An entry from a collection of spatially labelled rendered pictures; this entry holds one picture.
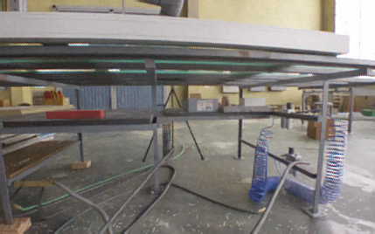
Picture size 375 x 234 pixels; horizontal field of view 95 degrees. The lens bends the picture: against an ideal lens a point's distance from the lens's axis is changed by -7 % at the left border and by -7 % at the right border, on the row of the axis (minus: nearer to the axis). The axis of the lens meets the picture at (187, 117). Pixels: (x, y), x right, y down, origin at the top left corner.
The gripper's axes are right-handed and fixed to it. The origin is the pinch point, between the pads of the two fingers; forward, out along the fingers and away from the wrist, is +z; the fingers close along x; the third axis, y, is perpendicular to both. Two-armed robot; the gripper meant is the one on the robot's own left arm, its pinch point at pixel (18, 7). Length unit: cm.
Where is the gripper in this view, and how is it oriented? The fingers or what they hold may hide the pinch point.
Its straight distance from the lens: 74.8
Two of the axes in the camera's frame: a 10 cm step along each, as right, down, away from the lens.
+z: 0.1, 9.9, 1.0
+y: -9.8, 0.2, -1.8
